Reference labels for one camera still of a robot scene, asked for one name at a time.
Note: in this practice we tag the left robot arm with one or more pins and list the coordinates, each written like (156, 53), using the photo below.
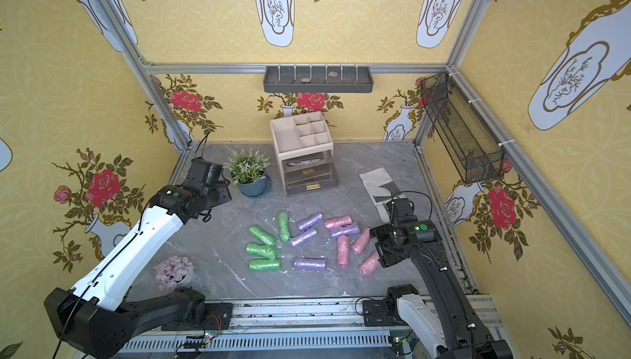
(93, 316)

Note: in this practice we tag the green roll middle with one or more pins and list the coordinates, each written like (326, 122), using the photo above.
(263, 251)

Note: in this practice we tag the green roll upper left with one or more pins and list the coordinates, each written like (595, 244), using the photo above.
(263, 236)

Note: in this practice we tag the purple roll middle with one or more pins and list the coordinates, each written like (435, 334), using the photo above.
(303, 237)

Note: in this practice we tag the beige drawer organizer cabinet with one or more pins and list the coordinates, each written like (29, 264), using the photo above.
(298, 135)

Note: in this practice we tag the purple roll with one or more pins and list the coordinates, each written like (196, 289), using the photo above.
(309, 264)
(310, 222)
(348, 230)
(303, 237)

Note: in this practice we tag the white work glove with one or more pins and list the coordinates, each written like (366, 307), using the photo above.
(380, 187)

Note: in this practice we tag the green roll bottom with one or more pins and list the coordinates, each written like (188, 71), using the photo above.
(265, 265)

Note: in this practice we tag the purple roll bottom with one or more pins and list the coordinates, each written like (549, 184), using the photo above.
(309, 264)

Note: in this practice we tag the grey wall shelf tray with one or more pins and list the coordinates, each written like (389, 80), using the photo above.
(318, 78)

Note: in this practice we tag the green roll upright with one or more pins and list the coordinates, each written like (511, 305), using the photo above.
(284, 229)

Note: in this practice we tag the purple artificial flower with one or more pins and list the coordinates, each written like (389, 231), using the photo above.
(173, 271)

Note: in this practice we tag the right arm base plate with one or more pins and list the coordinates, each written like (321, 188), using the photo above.
(379, 312)

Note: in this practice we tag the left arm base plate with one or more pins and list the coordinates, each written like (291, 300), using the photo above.
(210, 316)

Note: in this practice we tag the transparent top drawer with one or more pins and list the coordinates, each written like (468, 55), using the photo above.
(309, 173)

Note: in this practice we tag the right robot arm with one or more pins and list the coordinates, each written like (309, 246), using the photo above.
(455, 330)

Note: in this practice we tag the pink roll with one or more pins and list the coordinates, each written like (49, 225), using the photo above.
(338, 222)
(370, 265)

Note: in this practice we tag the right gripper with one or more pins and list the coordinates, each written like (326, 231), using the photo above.
(383, 249)

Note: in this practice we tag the potted green plant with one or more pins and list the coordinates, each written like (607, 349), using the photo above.
(248, 172)

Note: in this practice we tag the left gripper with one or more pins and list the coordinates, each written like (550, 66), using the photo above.
(217, 196)

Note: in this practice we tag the purple roll right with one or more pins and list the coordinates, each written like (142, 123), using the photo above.
(348, 230)

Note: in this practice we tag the purple roll top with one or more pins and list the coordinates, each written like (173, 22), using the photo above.
(310, 222)

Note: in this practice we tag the pink roll vertical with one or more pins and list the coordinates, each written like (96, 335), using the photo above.
(343, 251)

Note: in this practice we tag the pink roll diagonal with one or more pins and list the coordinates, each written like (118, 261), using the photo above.
(361, 243)

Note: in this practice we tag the black wire mesh basket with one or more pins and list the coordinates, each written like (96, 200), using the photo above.
(469, 143)

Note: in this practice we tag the pink roll top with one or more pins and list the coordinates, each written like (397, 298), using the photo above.
(338, 222)

